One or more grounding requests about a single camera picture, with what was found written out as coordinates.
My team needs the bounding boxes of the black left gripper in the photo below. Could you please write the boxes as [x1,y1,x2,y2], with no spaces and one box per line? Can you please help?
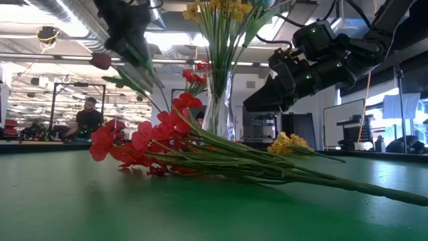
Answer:
[93,0,155,73]

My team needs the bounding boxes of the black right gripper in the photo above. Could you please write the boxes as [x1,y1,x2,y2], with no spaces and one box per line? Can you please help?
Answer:
[243,49,358,113]

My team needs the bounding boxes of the orange-yellow flower bunch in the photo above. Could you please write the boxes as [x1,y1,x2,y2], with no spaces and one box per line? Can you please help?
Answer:
[267,131,347,164]

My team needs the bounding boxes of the green flower stems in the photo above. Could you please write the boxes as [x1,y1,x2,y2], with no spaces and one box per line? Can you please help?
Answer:
[230,0,280,73]

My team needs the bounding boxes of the yellow daffodil bunch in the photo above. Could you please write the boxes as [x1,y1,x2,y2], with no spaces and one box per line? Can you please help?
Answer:
[182,0,255,140]

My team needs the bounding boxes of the clear glass vase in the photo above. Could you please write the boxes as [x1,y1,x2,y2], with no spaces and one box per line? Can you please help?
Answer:
[202,68,237,141]

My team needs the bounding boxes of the dark metal cabinet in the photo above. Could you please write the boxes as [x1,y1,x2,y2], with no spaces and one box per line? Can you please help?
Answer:
[242,106,278,150]

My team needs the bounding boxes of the black curtain panel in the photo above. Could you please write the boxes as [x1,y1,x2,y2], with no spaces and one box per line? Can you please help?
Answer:
[280,112,317,151]

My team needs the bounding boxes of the white board panel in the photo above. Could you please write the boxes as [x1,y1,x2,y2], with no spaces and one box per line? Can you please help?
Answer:
[323,98,366,150]

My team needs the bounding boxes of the red background machine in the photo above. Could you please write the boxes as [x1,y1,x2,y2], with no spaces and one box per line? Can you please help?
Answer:
[105,118,127,135]

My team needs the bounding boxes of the black equipment rack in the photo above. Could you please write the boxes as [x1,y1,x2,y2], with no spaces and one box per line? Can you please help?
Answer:
[336,114,374,151]

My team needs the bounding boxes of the small white box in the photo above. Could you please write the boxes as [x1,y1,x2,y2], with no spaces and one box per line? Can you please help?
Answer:
[353,141,374,151]

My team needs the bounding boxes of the dark bottle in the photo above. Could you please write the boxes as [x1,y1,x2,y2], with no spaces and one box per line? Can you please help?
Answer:
[374,135,386,153]

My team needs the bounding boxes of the white diffuser panel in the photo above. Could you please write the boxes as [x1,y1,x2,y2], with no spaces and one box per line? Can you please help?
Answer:
[383,92,421,120]

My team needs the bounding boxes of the black light stand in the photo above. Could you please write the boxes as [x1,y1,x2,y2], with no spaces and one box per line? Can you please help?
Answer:
[394,65,409,154]

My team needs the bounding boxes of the black bag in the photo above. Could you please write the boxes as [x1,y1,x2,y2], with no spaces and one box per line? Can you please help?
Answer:
[386,135,428,155]

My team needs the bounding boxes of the large silver ceiling duct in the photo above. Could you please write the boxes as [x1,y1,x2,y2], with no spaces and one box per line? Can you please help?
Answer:
[29,0,158,93]

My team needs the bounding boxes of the small silver ceiling duct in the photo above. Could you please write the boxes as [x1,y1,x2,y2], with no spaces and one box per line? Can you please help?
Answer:
[146,0,168,31]

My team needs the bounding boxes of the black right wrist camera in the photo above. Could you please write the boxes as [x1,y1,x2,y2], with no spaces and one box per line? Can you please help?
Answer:
[292,19,337,62]

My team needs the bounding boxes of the black ceiling dome camera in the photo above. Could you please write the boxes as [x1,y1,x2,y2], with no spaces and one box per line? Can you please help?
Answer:
[36,25,61,46]

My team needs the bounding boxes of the yellow hanging cable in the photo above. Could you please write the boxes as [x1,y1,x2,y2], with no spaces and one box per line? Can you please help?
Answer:
[356,72,372,143]

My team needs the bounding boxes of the black table edge frame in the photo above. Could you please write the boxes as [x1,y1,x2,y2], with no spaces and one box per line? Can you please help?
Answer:
[0,142,428,165]

